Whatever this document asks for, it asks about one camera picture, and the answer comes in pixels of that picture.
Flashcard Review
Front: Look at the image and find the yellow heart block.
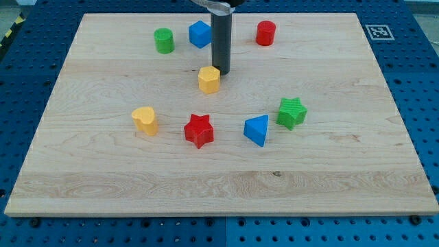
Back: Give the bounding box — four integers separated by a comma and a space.
131, 106, 158, 136

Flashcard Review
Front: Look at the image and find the white fiducial marker tag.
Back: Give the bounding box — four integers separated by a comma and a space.
365, 24, 394, 40

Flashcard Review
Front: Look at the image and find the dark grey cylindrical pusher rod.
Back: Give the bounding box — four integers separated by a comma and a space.
211, 13, 233, 75

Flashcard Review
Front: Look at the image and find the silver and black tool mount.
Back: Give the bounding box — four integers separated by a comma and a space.
191, 0, 245, 14

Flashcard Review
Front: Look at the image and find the wooden board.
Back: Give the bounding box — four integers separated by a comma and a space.
5, 13, 438, 217

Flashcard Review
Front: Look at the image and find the red star block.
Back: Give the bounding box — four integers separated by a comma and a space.
184, 114, 214, 149

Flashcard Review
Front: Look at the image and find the green star block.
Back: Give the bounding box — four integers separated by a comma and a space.
276, 97, 307, 130

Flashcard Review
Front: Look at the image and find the blue triangle block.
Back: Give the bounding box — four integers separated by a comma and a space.
244, 115, 269, 147

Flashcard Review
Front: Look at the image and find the blue cube block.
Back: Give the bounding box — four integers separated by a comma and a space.
188, 21, 211, 49

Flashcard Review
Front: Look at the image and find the yellow hexagon block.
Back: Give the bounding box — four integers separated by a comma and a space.
198, 66, 220, 94

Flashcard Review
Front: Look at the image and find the red cylinder block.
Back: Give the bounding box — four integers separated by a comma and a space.
255, 21, 276, 46

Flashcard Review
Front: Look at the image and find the green cylinder block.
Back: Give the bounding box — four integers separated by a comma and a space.
154, 27, 175, 54

